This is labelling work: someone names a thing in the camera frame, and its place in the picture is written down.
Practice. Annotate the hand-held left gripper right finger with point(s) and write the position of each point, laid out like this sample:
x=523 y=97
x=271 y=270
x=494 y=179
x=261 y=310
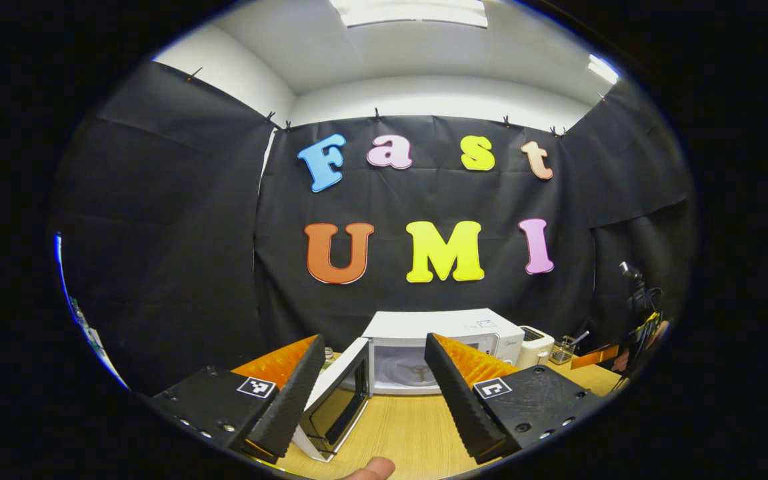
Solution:
x=460 y=400

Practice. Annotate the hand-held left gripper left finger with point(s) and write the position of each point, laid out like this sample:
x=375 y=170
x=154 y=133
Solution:
x=288 y=400

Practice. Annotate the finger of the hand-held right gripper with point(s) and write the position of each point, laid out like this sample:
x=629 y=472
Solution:
x=594 y=357

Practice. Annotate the white microwave oven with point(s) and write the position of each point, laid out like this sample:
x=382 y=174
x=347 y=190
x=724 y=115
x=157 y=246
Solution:
x=437 y=323

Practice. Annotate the grey utensil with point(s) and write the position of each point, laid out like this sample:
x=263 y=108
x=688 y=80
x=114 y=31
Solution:
x=582 y=336

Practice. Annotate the white toaster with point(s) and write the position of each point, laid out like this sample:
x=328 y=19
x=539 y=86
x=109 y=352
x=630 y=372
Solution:
x=534 y=346

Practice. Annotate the glass turntable plate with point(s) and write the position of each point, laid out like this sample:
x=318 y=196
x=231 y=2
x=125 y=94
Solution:
x=400 y=373

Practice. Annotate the ceiling light panel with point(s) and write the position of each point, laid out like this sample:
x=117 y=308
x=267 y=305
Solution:
x=602 y=68
x=410 y=10

